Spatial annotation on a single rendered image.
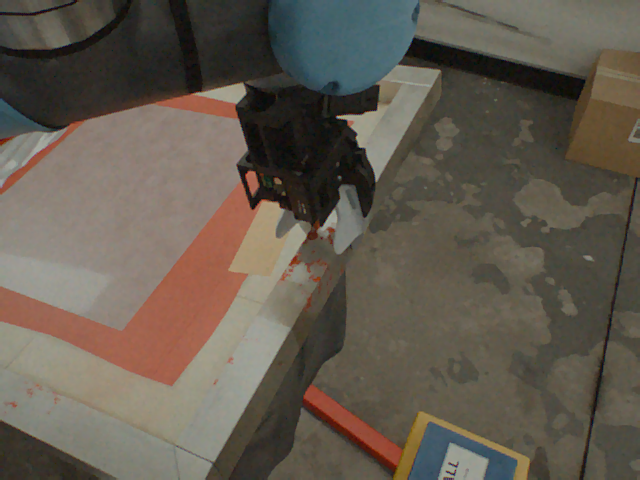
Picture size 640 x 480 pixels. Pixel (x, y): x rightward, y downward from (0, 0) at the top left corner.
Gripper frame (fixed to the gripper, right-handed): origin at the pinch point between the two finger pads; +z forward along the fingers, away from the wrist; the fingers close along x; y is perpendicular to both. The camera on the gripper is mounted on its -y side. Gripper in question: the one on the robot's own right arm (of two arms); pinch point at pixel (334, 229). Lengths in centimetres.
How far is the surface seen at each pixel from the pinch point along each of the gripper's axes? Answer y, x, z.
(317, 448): -15, -29, 111
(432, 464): 11.6, 13.8, 20.0
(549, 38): -200, -8, 90
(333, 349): -17, -17, 57
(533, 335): -75, 16, 119
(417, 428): 7.9, 10.8, 21.2
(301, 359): -4.2, -14.0, 39.9
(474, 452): 8.5, 17.4, 20.6
